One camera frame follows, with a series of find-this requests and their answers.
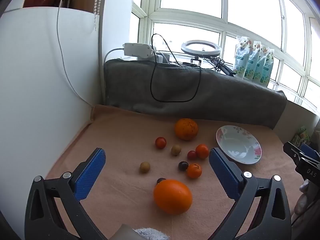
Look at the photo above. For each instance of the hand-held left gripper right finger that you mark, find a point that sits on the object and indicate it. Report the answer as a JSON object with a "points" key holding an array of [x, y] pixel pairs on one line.
{"points": [[225, 172]]}

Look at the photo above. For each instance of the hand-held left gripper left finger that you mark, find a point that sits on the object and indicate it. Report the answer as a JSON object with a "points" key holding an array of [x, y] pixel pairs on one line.
{"points": [[88, 172]]}

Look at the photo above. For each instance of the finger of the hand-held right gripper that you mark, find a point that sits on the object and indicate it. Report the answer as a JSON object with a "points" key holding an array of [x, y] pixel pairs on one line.
{"points": [[311, 151], [292, 150]]}

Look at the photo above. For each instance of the white floral plate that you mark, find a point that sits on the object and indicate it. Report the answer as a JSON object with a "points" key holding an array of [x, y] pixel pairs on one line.
{"points": [[237, 146]]}

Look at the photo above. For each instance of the small tangerine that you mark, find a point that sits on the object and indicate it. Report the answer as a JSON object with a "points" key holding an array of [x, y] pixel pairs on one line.
{"points": [[194, 170]]}

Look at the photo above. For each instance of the orange cherry tomato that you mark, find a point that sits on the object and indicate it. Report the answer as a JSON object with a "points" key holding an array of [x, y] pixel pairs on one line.
{"points": [[202, 151]]}

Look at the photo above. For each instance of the small red cherry tomato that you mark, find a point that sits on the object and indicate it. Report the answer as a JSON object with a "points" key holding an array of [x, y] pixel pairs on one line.
{"points": [[191, 155]]}

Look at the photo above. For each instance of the tan longan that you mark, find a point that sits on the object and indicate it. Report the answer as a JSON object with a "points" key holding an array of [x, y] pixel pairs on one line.
{"points": [[176, 150], [145, 167]]}

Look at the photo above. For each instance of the smooth orange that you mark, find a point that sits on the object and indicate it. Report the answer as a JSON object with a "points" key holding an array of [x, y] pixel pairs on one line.
{"points": [[172, 196]]}

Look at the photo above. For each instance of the person's right hand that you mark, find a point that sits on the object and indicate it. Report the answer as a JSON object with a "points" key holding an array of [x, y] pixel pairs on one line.
{"points": [[302, 202]]}

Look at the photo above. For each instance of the green snack packet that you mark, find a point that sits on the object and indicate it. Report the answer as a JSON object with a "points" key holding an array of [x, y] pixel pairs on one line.
{"points": [[301, 135]]}

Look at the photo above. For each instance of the dark purple grape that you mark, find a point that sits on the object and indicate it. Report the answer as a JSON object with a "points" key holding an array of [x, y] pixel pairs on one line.
{"points": [[160, 180], [183, 165]]}

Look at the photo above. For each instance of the peach blanket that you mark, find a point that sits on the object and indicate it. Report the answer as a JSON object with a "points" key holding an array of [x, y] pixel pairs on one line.
{"points": [[120, 142]]}

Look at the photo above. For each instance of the speckled orange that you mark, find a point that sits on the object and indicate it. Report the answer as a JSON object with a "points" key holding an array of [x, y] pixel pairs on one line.
{"points": [[186, 129]]}

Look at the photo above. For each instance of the large red cherry tomato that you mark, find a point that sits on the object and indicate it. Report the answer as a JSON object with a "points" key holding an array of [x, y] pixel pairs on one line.
{"points": [[160, 142]]}

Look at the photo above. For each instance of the grey towel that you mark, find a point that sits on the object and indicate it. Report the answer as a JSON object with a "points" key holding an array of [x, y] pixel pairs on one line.
{"points": [[225, 95]]}

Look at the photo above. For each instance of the green floral refill pouch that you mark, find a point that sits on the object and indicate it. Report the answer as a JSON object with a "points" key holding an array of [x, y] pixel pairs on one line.
{"points": [[268, 72], [260, 70], [250, 66], [240, 60]]}

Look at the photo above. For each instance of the white knit cloth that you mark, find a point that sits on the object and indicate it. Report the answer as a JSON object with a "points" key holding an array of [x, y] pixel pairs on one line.
{"points": [[151, 233]]}

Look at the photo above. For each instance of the black tripod stand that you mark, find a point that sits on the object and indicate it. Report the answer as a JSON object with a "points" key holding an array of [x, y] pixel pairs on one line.
{"points": [[225, 68]]}

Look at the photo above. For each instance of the white power strip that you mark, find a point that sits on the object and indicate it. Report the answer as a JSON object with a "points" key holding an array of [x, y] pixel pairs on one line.
{"points": [[137, 50]]}

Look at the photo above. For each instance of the white window frame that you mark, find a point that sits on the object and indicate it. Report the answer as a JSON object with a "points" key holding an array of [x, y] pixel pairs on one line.
{"points": [[225, 21]]}

